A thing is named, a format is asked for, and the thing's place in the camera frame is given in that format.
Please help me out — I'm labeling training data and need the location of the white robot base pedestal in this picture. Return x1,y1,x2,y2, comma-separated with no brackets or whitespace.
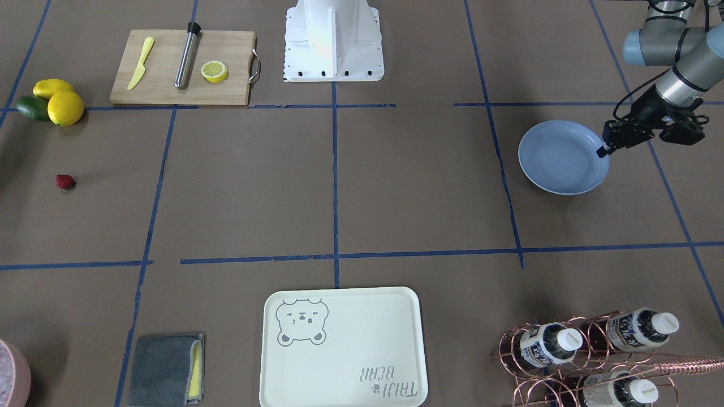
283,1,385,83

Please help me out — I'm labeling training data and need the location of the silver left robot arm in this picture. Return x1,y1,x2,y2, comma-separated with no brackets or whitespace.
597,1,723,158

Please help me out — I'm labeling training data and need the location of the cream bear tray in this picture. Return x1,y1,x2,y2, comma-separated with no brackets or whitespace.
259,287,429,406

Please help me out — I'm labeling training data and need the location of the copper wire bottle rack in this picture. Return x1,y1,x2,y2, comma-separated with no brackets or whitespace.
490,311,722,406

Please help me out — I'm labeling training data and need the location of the blue plate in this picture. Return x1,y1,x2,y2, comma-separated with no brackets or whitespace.
518,119,610,196

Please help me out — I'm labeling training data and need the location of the pink bowl with ice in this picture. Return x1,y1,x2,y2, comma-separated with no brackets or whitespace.
1,339,32,406

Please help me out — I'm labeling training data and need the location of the yellow plastic knife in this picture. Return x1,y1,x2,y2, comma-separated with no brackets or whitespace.
127,36,155,90

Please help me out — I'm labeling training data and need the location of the red strawberry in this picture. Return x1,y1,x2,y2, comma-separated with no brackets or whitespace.
55,174,76,191

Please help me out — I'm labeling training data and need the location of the yellow lemon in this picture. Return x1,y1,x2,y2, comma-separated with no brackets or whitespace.
48,90,85,127
33,78,74,100

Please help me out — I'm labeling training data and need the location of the grey folded cloth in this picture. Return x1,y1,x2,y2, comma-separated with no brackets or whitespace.
127,332,206,406

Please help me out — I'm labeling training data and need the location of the wooden cutting board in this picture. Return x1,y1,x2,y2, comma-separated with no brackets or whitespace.
109,30,257,106

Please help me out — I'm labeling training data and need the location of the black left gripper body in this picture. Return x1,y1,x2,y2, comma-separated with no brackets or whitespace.
602,86,709,150

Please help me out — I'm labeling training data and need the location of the tea bottle white cap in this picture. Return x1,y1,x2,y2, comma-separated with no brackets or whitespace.
518,323,584,369

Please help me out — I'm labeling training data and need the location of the green avocado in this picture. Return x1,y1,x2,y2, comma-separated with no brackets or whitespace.
15,96,51,123

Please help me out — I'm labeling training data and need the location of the steel muddler black cap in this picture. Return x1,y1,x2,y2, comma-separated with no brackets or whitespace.
174,21,201,90

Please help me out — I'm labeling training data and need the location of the half lemon slice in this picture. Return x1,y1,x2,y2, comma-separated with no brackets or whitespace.
201,61,229,83

